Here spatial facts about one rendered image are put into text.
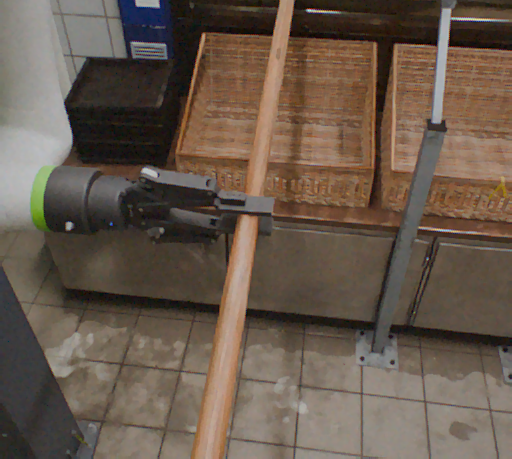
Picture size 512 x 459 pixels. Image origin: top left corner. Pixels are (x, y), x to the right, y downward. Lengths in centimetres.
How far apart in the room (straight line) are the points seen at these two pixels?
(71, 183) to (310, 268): 114
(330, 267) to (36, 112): 115
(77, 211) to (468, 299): 140
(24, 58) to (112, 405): 138
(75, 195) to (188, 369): 132
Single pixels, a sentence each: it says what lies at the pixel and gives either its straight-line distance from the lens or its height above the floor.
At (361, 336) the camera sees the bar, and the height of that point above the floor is 1.
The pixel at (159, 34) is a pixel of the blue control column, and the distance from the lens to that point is 197.
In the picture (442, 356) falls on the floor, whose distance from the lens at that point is 213.
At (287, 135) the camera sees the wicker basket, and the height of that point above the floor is 59.
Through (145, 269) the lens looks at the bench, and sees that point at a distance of 195.
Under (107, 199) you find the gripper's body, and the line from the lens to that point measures 77.
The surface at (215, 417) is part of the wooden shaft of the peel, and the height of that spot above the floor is 121.
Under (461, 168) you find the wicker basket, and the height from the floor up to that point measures 59.
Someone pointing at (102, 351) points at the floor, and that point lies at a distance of 211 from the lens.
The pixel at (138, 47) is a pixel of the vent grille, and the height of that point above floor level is 78.
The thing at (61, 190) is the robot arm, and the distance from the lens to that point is 78.
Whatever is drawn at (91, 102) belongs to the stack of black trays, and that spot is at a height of 78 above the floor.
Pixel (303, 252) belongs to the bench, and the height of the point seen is 42.
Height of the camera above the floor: 174
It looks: 44 degrees down
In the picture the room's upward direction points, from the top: straight up
